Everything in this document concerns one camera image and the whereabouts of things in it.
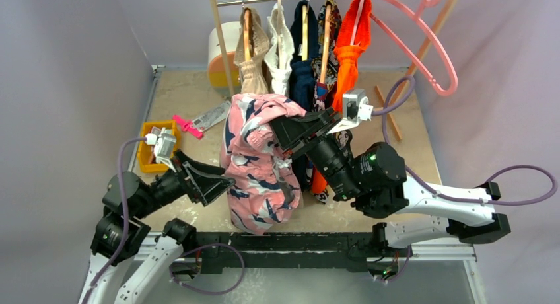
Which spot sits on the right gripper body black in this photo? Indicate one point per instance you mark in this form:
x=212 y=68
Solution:
x=312 y=132

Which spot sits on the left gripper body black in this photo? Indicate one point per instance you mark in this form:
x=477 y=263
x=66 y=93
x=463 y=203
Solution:
x=170 y=186

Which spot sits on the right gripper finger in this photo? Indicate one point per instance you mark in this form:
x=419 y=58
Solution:
x=296 y=133
x=324 y=114

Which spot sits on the pink shark print shorts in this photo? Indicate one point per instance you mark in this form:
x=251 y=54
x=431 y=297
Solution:
x=266 y=191

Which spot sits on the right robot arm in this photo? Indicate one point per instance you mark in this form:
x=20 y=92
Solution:
x=377 y=184

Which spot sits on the beige shorts on hanger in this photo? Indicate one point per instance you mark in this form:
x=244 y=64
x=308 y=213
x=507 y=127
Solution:
x=252 y=46

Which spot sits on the orange shorts on hanger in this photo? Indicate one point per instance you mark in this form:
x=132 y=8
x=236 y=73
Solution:
x=353 y=40

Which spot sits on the white shorts on hanger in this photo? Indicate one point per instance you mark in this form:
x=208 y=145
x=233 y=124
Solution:
x=280 y=54

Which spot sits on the patterned shorts on hanger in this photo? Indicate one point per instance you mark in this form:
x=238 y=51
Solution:
x=326 y=65

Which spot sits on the navy shorts on hanger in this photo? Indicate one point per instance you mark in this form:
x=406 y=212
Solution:
x=302 y=79

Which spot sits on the yellow plastic bin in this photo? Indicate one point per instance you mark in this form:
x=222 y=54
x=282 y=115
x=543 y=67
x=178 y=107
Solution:
x=145 y=157

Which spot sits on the pink plastic clip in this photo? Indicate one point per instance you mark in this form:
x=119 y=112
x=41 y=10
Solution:
x=188 y=126

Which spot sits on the printed flat package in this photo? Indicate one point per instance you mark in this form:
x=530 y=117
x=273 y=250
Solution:
x=212 y=117

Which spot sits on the round drawer cabinet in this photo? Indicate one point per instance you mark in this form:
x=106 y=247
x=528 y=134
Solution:
x=216 y=71

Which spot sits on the wooden clothes rack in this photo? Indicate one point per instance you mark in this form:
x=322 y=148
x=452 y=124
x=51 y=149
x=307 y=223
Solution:
x=431 y=59

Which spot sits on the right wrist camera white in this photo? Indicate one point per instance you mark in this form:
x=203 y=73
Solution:
x=356 y=108

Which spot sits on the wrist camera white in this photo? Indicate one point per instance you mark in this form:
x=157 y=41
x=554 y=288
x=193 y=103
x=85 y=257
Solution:
x=356 y=108
x=162 y=147

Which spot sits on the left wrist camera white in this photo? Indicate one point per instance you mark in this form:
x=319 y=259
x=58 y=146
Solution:
x=162 y=147

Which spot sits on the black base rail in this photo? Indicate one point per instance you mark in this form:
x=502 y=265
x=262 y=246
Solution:
x=212 y=252

